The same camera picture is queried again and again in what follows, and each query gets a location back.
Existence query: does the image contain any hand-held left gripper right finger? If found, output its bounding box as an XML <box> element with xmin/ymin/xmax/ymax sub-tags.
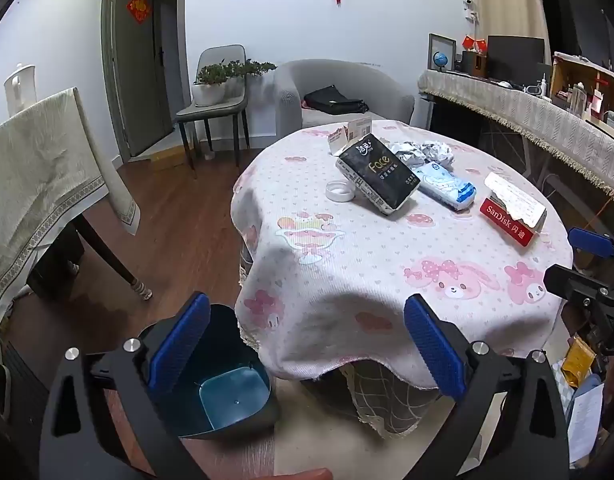
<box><xmin>403</xmin><ymin>293</ymin><xmax>572</xmax><ymax>480</ymax></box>

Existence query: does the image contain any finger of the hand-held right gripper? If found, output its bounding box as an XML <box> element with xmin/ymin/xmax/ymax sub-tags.
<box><xmin>568</xmin><ymin>227</ymin><xmax>614</xmax><ymax>262</ymax></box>
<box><xmin>543</xmin><ymin>264</ymin><xmax>614</xmax><ymax>356</ymax></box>

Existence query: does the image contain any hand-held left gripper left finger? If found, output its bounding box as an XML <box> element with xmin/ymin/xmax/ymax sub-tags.
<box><xmin>40</xmin><ymin>291</ymin><xmax>211</xmax><ymax>480</ymax></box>

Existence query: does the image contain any blue plastic bin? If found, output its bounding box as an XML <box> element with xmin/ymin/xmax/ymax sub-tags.
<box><xmin>137</xmin><ymin>303</ymin><xmax>280</xmax><ymax>441</ymax></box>

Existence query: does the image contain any red white card box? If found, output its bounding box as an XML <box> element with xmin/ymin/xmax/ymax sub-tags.
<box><xmin>479</xmin><ymin>172</ymin><xmax>548</xmax><ymax>248</ymax></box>

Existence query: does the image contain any blue white tissue packet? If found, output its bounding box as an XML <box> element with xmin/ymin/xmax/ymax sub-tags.
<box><xmin>414</xmin><ymin>161</ymin><xmax>478</xmax><ymax>211</ymax></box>

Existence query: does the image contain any black tissue packet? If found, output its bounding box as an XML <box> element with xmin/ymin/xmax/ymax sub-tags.
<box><xmin>335</xmin><ymin>133</ymin><xmax>421</xmax><ymax>216</ymax></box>

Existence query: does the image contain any white red carton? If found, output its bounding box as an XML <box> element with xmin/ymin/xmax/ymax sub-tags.
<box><xmin>327</xmin><ymin>116</ymin><xmax>374</xmax><ymax>157</ymax></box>

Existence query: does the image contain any yellow packet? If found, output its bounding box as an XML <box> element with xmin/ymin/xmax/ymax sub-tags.
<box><xmin>562</xmin><ymin>337</ymin><xmax>596</xmax><ymax>389</ymax></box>

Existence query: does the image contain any dark wooden table leg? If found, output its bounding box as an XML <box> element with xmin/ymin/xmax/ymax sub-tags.
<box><xmin>72</xmin><ymin>212</ymin><xmax>153</xmax><ymax>302</ymax></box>

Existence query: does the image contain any pink printed tablecloth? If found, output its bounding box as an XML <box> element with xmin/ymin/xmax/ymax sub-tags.
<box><xmin>231</xmin><ymin>120</ymin><xmax>574</xmax><ymax>396</ymax></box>

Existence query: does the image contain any white paper sheet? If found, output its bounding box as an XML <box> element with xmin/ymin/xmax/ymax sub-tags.
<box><xmin>568</xmin><ymin>384</ymin><xmax>606</xmax><ymax>467</ymax></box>

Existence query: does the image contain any cardboard desk box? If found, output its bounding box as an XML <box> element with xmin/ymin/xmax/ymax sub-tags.
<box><xmin>549</xmin><ymin>51</ymin><xmax>614</xmax><ymax>133</ymax></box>

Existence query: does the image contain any flat cardboard box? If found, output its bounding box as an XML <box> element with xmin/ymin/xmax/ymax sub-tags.
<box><xmin>151</xmin><ymin>146</ymin><xmax>189</xmax><ymax>172</ymax></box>

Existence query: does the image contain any black monitor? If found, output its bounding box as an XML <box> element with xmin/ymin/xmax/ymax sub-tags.
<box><xmin>487</xmin><ymin>35</ymin><xmax>546</xmax><ymax>81</ymax></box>

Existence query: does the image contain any brown speaker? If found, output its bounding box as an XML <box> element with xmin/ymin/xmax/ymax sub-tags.
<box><xmin>461</xmin><ymin>50</ymin><xmax>488</xmax><ymax>79</ymax></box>

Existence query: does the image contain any beige patterned tablecloth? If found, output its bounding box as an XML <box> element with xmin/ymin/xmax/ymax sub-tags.
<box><xmin>0</xmin><ymin>86</ymin><xmax>140</xmax><ymax>346</ymax></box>

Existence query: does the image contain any grey dining chair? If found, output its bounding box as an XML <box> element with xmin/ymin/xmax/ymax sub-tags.
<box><xmin>175</xmin><ymin>44</ymin><xmax>251</xmax><ymax>166</ymax></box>

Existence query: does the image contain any framed picture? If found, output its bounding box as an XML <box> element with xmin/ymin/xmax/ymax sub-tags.
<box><xmin>427</xmin><ymin>33</ymin><xmax>458</xmax><ymax>72</ymax></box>

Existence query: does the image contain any potted green plant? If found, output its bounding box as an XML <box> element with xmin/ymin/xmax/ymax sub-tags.
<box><xmin>192</xmin><ymin>60</ymin><xmax>278</xmax><ymax>107</ymax></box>

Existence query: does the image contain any beige curtain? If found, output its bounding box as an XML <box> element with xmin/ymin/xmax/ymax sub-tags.
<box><xmin>474</xmin><ymin>0</ymin><xmax>550</xmax><ymax>63</ymax></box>

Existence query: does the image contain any black bag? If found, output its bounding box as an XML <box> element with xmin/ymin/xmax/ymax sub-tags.
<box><xmin>303</xmin><ymin>85</ymin><xmax>370</xmax><ymax>115</ymax></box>

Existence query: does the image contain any grey armchair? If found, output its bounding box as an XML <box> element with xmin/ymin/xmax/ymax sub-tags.
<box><xmin>273</xmin><ymin>59</ymin><xmax>416</xmax><ymax>151</ymax></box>

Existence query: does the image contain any white kettle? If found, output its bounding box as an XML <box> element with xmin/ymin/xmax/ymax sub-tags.
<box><xmin>4</xmin><ymin>63</ymin><xmax>36</xmax><ymax>113</ymax></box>

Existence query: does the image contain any red diamond door sticker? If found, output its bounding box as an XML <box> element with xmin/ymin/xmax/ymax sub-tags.
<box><xmin>126</xmin><ymin>0</ymin><xmax>153</xmax><ymax>25</ymax></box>

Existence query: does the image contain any thin orange cable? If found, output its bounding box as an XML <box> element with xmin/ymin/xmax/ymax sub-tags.
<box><xmin>581</xmin><ymin>175</ymin><xmax>614</xmax><ymax>233</ymax></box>

